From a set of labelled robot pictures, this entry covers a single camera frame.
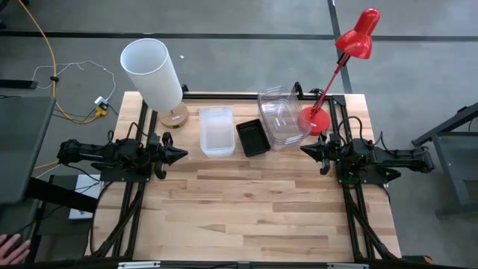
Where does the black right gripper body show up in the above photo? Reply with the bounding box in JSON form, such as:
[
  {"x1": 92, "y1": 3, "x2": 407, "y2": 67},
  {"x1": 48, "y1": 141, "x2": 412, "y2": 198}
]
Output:
[{"x1": 317, "y1": 132, "x2": 339, "y2": 176}]

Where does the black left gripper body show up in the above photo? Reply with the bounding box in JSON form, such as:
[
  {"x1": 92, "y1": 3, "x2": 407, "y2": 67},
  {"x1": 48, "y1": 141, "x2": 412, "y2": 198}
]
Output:
[{"x1": 149, "y1": 132, "x2": 175, "y2": 180}]

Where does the frosted translucent plastic bin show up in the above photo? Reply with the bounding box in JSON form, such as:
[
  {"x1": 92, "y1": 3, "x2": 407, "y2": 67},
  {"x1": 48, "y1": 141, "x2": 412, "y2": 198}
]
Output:
[
  {"x1": 199, "y1": 105, "x2": 237, "y2": 158},
  {"x1": 200, "y1": 107, "x2": 235, "y2": 156}
]

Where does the black slotted plastic basket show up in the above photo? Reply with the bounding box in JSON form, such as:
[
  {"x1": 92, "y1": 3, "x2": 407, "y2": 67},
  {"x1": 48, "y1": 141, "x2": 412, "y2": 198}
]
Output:
[{"x1": 235, "y1": 118, "x2": 272, "y2": 158}]

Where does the red desk lamp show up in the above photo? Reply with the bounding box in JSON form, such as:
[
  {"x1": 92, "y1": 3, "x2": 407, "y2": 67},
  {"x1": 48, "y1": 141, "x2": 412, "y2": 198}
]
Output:
[{"x1": 297, "y1": 7, "x2": 382, "y2": 137}]

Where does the white box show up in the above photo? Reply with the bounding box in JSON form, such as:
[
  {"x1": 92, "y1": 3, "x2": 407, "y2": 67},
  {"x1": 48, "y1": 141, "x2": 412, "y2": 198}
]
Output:
[{"x1": 68, "y1": 174, "x2": 102, "y2": 221}]

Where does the white cylinder shade lamp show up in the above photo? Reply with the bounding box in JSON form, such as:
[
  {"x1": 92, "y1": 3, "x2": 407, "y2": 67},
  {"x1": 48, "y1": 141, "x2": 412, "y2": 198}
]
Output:
[{"x1": 119, "y1": 37, "x2": 190, "y2": 129}]

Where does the black furniture bar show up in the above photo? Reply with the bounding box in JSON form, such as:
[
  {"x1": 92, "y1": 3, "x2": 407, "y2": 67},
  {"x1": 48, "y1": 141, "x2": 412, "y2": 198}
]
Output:
[{"x1": 25, "y1": 177, "x2": 100, "y2": 214}]

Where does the grey side table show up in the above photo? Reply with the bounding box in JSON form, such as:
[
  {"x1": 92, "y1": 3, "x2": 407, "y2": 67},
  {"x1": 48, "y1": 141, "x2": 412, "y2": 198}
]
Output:
[{"x1": 0, "y1": 96, "x2": 57, "y2": 205}]

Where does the black orange object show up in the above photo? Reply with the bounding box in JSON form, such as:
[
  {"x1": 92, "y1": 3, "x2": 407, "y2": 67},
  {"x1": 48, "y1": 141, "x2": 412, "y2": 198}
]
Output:
[{"x1": 401, "y1": 253, "x2": 434, "y2": 265}]

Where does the black floor bar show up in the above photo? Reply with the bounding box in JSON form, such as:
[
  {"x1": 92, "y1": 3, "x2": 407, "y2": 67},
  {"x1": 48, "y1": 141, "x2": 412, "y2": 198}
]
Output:
[{"x1": 0, "y1": 78, "x2": 38, "y2": 90}]

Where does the person's hand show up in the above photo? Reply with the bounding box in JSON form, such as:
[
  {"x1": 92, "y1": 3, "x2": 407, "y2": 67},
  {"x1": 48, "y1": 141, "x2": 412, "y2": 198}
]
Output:
[{"x1": 0, "y1": 233, "x2": 32, "y2": 265}]

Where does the black aluminium side frame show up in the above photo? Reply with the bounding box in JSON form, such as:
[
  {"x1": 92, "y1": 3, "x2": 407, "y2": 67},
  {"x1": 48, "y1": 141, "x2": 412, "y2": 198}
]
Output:
[
  {"x1": 330, "y1": 93, "x2": 403, "y2": 262},
  {"x1": 89, "y1": 99, "x2": 160, "y2": 259}
]

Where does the black aluminium frame rail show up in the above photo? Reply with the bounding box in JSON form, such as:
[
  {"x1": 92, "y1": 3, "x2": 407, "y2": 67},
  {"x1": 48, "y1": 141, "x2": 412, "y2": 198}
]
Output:
[
  {"x1": 0, "y1": 257, "x2": 478, "y2": 269},
  {"x1": 181, "y1": 92, "x2": 337, "y2": 102}
]

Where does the silver metal bracket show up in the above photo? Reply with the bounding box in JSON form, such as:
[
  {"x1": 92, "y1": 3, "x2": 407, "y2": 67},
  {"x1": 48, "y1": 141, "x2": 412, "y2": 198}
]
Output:
[
  {"x1": 117, "y1": 261, "x2": 161, "y2": 269},
  {"x1": 326, "y1": 263, "x2": 370, "y2": 269}
]

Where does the grey metal table frame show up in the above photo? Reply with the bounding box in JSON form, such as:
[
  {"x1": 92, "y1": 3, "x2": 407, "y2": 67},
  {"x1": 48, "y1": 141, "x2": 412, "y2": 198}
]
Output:
[{"x1": 410, "y1": 101, "x2": 478, "y2": 217}]

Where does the white cable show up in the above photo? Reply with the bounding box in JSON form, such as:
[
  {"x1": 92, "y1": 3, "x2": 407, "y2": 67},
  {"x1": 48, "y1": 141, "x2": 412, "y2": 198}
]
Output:
[{"x1": 31, "y1": 59, "x2": 117, "y2": 102}]

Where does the yellow cable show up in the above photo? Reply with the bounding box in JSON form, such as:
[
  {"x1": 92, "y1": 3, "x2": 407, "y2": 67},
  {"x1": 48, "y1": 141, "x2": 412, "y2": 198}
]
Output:
[{"x1": 17, "y1": 0, "x2": 99, "y2": 125}]

